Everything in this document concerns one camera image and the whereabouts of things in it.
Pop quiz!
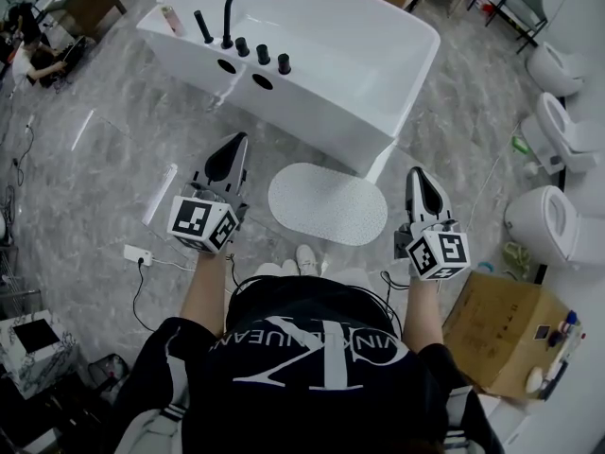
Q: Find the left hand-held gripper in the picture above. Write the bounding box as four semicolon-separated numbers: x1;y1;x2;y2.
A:
168;131;251;255

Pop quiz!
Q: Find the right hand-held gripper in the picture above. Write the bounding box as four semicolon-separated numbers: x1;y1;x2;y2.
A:
393;166;473;284

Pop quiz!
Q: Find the white dotted oval bath mat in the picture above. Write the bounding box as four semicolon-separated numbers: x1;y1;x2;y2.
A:
267;161;389;247

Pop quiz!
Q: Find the white bathtub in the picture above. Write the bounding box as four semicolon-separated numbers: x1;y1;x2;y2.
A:
135;0;441;183

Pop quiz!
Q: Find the person's left forearm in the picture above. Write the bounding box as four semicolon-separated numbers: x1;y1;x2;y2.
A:
181;250;229;341

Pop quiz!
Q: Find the person's right forearm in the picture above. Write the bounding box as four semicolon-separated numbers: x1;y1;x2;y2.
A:
400;274;446;355

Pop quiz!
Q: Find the green crumpled cloth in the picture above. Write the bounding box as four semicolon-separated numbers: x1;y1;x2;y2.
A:
501;240;534;282

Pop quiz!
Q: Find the person's white shoe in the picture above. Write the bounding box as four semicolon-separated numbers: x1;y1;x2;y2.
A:
294;243;320;278
253;258;299;279

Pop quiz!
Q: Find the white toilet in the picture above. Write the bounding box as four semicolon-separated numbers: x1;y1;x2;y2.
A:
525;41;586;98
519;92;605;175
503;183;605;272

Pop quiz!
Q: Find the white power strip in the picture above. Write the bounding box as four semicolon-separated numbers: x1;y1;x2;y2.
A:
123;243;155;268

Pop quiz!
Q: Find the black hand shower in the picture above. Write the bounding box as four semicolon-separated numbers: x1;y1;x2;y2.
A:
192;9;215;44

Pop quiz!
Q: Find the open cardboard box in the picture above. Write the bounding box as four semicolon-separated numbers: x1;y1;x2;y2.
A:
441;271;572;400

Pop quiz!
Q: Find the black curved faucet spout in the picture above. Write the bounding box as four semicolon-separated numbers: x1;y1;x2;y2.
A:
220;0;267;49

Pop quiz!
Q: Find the pink bottle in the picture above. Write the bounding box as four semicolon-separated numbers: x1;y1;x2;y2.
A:
160;4;186;38

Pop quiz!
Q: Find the person's black printed shirt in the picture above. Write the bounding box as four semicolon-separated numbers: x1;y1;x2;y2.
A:
112;274;503;454

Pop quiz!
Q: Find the brown wooden cabinet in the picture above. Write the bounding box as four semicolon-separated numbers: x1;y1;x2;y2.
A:
45;0;129;43

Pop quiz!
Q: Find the marble patterned box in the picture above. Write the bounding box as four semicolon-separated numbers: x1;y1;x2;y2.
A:
0;306;79;400

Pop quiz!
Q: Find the white floor cable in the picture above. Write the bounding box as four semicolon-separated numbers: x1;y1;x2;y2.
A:
471;152;508;208

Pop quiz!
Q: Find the black power cable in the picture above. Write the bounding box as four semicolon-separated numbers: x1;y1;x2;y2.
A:
131;258;158;333

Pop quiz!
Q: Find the thin black floor cable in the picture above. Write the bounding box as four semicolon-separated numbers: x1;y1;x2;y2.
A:
10;114;38;189

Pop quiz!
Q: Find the green seat black frame chair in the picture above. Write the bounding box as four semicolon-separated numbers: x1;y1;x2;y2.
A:
485;0;550;55

